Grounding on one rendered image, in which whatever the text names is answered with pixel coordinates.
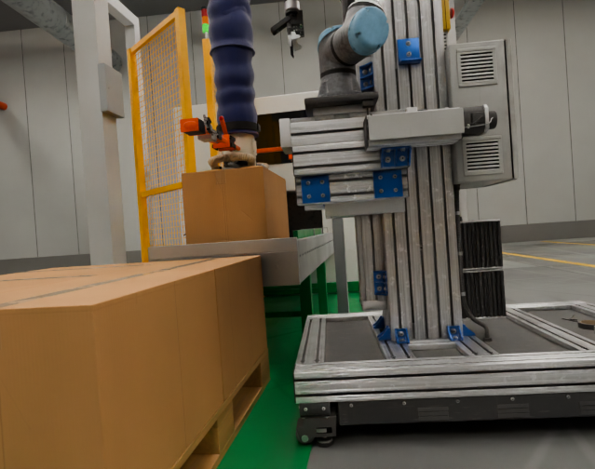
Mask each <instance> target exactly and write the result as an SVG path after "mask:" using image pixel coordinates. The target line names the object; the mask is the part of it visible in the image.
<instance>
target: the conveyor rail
mask: <svg viewBox="0 0 595 469"><path fill-rule="evenodd" d="M298 251H299V264H300V278H301V283H302V282H303V281H304V280H305V279H306V278H307V277H308V276H309V275H310V274H312V273H313V272H314V271H315V270H316V269H317V268H318V267H319V266H320V265H321V264H322V263H323V262H324V261H325V260H327V259H328V258H329V257H330V256H331V254H332V253H334V247H333V234H332V233H326V234H317V235H312V236H308V237H304V238H299V239H298Z"/></svg>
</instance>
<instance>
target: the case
mask: <svg viewBox="0 0 595 469"><path fill-rule="evenodd" d="M182 187H183V211H184V224H185V237H186V245H190V244H204V243H218V242H232V241H246V240H260V239H274V238H288V237H290V232H289V219H288V205H287V192H286V180H285V179H283V178H282V177H280V176H278V174H276V173H274V172H272V171H271V170H269V169H267V168H266V167H263V166H259V167H240V168H230V169H220V170H210V171H199V172H189V173H182Z"/></svg>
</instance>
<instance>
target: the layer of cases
mask: <svg viewBox="0 0 595 469"><path fill-rule="evenodd" d="M266 347H267V339H266V326H265V313H264V287H263V274H262V261H261V255H258V256H242V257H227V258H211V259H196V260H181V261H151V262H135V263H120V264H105V265H90V266H75V267H59V268H49V269H42V270H35V271H29V272H22V273H15V274H8V275H0V469H170V468H171V467H172V466H173V464H174V463H176V462H177V460H178V459H179V458H180V457H181V455H182V454H183V453H184V451H185V450H186V449H187V447H188V446H189V445H190V444H191V442H192V441H193V440H194V439H195V437H196V436H197V435H198V433H199V432H200V431H201V430H202V428H203V427H204V426H205V425H206V423H207V422H208V421H209V420H210V418H211V417H212V415H213V414H214V413H215V412H216V410H217V409H218V408H219V407H220V405H221V404H222V403H223V402H224V400H225V399H226V398H227V397H228V396H229V395H230V394H231V392H232V391H233V390H234V389H235V387H236V386H237V384H238V383H239V382H240V381H241V379H242V378H243V377H244V376H245V374H246V373H247V372H248V371H249V369H250V368H251V367H252V365H253V364H254V363H255V362H256V360H257V359H258V358H259V356H260V355H261V354H262V353H263V351H264V350H265V349H266Z"/></svg>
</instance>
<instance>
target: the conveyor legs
mask: <svg viewBox="0 0 595 469"><path fill-rule="evenodd" d="M317 279H318V287H317V288H312V280H311V274H310V275H309V276H308V277H307V278H306V279H305V280H304V281H303V282H302V283H301V285H299V288H291V289H272V290H264V295H271V294H291V293H300V303H301V310H294V311H271V312H264V313H265V318H272V317H295V316H301V317H302V330H303V332H304V325H305V321H306V318H307V316H308V315H314V307H313V293H312V292H318V305H319V314H320V315H328V314H329V308H328V295H327V281H326V267H325V261H324V262H323V263H322V264H321V265H320V266H319V267H318V268H317Z"/></svg>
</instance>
